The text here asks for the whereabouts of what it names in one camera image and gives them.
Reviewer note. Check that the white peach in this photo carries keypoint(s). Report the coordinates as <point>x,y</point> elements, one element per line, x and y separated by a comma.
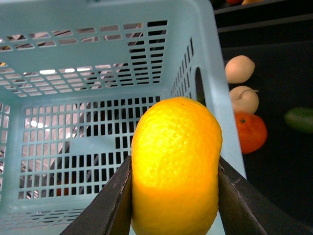
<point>244,99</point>
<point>239,69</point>

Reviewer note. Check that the large orange left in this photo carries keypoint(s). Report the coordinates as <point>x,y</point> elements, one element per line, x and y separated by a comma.
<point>252,132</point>

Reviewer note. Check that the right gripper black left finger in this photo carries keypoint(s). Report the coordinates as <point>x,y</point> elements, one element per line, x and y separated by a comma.
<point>110,211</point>

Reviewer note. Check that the white peach upper left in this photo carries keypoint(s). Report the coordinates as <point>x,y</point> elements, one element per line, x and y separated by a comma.
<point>239,69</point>

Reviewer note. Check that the dark green lime left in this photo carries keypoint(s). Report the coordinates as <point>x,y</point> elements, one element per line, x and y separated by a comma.
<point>300,119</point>

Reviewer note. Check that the yellow lemon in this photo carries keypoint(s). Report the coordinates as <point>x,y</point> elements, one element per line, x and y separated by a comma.
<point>175,157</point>

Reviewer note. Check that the black metal shelf frame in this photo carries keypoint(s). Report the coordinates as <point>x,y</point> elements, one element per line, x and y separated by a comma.
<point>264,22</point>

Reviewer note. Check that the white peach lower left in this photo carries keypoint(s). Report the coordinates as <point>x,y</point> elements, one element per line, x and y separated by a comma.
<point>244,99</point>

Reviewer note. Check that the light blue shopping basket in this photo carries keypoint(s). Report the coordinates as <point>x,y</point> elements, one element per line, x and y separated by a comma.
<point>75,78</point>

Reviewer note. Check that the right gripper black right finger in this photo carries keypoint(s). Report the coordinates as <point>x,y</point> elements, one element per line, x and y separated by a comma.
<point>245,211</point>

